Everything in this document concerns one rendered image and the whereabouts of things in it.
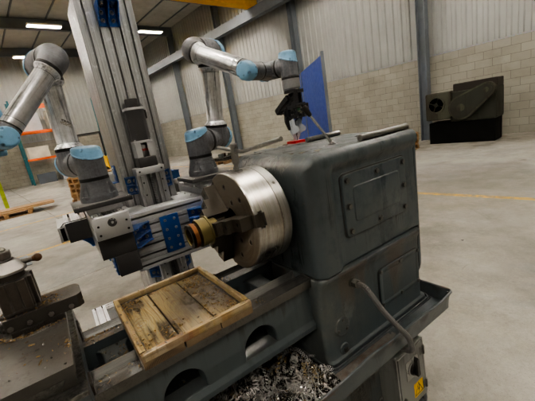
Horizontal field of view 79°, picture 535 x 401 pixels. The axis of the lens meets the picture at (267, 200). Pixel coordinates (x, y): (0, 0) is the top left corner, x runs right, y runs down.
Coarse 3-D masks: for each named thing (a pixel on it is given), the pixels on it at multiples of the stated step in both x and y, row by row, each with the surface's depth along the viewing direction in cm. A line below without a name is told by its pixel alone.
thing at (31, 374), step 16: (64, 320) 82; (0, 336) 79; (32, 336) 77; (48, 336) 76; (64, 336) 74; (0, 352) 72; (16, 352) 71; (32, 352) 70; (48, 352) 69; (64, 352) 68; (0, 368) 66; (16, 368) 66; (32, 368) 65; (48, 368) 64; (64, 368) 63; (0, 384) 62; (16, 384) 61; (32, 384) 60; (48, 384) 62; (64, 384) 63; (0, 400) 58; (16, 400) 59; (32, 400) 61
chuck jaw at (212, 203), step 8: (208, 192) 104; (216, 192) 105; (208, 200) 102; (216, 200) 103; (208, 208) 101; (216, 208) 102; (224, 208) 103; (200, 216) 102; (208, 216) 99; (216, 216) 102; (224, 216) 105
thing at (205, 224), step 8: (192, 224) 94; (200, 224) 94; (208, 224) 95; (184, 232) 98; (192, 232) 93; (200, 232) 94; (208, 232) 94; (192, 240) 98; (200, 240) 94; (208, 240) 95
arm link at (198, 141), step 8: (200, 128) 158; (192, 136) 156; (200, 136) 157; (208, 136) 161; (192, 144) 157; (200, 144) 157; (208, 144) 161; (216, 144) 165; (192, 152) 158; (200, 152) 158; (208, 152) 161
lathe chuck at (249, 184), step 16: (224, 176) 99; (240, 176) 96; (256, 176) 97; (224, 192) 102; (240, 192) 93; (256, 192) 93; (272, 192) 95; (240, 208) 95; (256, 208) 91; (272, 208) 93; (272, 224) 93; (240, 240) 102; (256, 240) 93; (272, 240) 95; (240, 256) 104; (256, 256) 95; (272, 256) 102
